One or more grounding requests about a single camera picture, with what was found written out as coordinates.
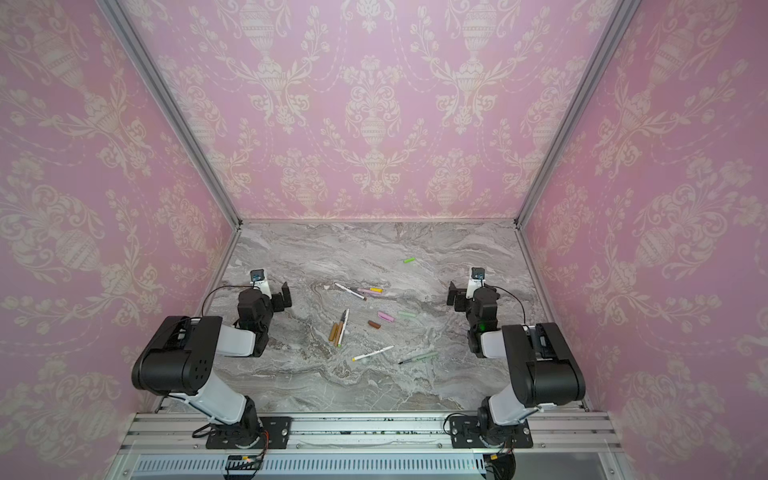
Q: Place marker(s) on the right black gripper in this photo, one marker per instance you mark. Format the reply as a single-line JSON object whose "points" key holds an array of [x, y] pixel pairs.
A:
{"points": [[459, 297]]}

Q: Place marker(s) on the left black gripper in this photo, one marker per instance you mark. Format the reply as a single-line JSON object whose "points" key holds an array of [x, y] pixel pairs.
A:
{"points": [[278, 300]]}

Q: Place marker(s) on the white pen green tip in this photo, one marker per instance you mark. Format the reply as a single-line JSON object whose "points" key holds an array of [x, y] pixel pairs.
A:
{"points": [[342, 328]]}

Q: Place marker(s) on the pale green fountain pen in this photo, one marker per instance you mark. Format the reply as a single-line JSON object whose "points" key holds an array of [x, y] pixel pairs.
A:
{"points": [[418, 358]]}

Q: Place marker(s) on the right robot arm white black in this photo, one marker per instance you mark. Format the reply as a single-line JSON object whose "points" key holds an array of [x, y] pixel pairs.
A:
{"points": [[543, 371]]}

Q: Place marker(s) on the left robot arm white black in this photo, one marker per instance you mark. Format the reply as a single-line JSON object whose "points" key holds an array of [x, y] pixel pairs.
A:
{"points": [[177, 363]]}

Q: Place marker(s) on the tan brown pen cap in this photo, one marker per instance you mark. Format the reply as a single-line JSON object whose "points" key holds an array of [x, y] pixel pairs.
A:
{"points": [[334, 332]]}

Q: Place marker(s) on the white pen brown tip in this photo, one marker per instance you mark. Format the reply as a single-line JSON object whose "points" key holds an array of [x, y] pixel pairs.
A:
{"points": [[350, 291]]}

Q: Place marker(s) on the pink pen cap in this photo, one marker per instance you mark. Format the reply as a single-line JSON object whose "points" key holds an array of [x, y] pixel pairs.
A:
{"points": [[385, 316]]}

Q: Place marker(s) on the pink fountain pen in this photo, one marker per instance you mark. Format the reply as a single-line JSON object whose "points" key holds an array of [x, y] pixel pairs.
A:
{"points": [[364, 291]]}

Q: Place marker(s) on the white pen yellow tip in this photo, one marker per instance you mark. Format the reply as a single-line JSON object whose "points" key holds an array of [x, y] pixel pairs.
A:
{"points": [[373, 353]]}

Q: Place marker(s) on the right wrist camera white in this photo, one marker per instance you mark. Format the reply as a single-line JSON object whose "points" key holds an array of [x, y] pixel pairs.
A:
{"points": [[476, 281]]}

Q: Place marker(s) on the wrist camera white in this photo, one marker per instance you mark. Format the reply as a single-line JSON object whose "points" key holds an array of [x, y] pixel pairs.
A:
{"points": [[259, 281], [476, 281]]}

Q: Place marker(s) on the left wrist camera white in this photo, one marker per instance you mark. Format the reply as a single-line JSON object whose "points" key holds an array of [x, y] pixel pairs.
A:
{"points": [[259, 281]]}

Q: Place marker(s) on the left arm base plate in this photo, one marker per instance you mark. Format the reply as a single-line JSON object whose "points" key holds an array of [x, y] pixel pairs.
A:
{"points": [[272, 432]]}

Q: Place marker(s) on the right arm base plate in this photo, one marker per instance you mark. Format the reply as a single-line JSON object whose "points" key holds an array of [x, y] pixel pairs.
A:
{"points": [[466, 432]]}

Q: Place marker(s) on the aluminium front rail frame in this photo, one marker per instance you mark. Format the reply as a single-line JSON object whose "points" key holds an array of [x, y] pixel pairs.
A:
{"points": [[568, 444]]}

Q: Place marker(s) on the left corner aluminium post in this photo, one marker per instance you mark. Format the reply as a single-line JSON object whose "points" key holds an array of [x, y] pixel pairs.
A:
{"points": [[129, 38]]}

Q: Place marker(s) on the corner aluminium post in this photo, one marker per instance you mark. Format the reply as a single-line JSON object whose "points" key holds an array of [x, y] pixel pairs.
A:
{"points": [[609, 41], [129, 38]]}

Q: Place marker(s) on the right corner aluminium post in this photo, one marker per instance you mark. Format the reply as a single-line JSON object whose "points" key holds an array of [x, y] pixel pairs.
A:
{"points": [[609, 41]]}

